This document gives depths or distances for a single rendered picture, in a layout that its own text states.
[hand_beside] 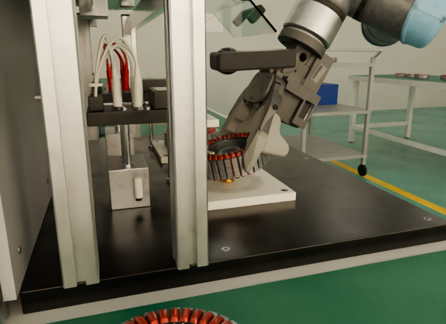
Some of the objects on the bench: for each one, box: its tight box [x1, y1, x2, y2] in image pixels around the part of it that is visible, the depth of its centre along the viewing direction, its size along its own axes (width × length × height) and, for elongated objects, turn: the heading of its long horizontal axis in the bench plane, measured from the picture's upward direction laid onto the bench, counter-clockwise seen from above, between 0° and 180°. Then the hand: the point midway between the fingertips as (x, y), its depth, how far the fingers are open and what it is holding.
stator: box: [207, 132, 269, 181], centre depth 57 cm, size 11×11×4 cm
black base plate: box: [20, 131, 446, 314], centre depth 69 cm, size 47×64×2 cm
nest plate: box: [208, 168, 296, 210], centre depth 58 cm, size 15×15×1 cm
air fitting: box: [133, 177, 143, 201], centre depth 50 cm, size 1×1×3 cm
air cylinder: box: [105, 126, 134, 160], centre depth 76 cm, size 5×8×6 cm
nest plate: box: [152, 140, 168, 163], centre depth 80 cm, size 15×15×1 cm
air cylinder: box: [107, 154, 150, 210], centre depth 53 cm, size 5×8×6 cm
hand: (227, 156), depth 57 cm, fingers closed on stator, 13 cm apart
